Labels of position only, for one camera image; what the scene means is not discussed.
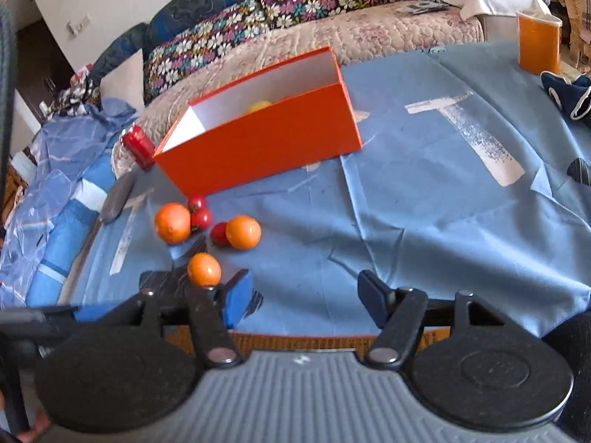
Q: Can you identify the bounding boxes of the small near orange fruit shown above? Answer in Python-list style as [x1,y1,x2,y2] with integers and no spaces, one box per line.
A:
[187,252,221,287]

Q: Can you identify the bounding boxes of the right red tomato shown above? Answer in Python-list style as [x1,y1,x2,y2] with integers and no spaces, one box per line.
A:
[209,222,229,247]

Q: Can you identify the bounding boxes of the red tomato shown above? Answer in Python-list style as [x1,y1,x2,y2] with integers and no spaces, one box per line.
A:
[187,194,207,213]
[190,207,213,231]
[209,222,229,247]

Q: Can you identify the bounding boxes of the middle orange fruit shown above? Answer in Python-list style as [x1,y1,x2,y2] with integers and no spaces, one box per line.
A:
[225,215,262,250]

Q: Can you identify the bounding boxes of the middle red tomato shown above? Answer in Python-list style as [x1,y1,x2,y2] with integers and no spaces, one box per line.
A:
[190,207,213,231]

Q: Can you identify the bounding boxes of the large orange fruit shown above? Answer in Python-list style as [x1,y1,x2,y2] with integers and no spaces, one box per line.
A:
[154,202,191,245]

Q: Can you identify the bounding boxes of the upper red tomato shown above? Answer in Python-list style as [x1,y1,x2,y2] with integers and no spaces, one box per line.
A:
[187,194,207,213]

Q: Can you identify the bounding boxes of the blue tablecloth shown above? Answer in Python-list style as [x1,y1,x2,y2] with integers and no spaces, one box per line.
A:
[59,38,591,340]

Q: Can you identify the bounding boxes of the grey flat stone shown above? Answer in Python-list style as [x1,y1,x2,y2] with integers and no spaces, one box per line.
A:
[99,172,135,224]

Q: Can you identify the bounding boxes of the red can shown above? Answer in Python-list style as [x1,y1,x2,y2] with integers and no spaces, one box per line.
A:
[121,124,155,171]

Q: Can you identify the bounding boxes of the yellow fruit in box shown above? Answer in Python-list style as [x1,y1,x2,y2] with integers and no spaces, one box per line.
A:
[245,100,273,114]

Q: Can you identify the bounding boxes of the orange cardboard box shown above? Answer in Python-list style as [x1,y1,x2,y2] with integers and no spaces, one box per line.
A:
[153,47,363,197]

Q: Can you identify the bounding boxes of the light blue plastic sheet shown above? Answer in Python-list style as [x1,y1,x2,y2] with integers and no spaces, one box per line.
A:
[1,98,137,308]

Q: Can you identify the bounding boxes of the floral cushion left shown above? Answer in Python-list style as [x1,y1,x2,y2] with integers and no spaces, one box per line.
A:
[143,0,270,103]

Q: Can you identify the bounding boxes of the navy white-trimmed cloth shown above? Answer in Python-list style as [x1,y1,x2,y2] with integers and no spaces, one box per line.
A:
[540,71,591,127]

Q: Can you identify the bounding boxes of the quilted pink sofa cover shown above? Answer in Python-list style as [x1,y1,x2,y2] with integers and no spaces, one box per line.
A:
[111,1,485,179]

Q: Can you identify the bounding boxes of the orange cup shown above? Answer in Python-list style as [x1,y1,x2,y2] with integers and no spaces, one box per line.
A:
[517,12,562,75]

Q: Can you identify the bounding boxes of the dark blue patterned cushion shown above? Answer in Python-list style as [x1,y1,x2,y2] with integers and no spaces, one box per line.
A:
[89,0,245,83]

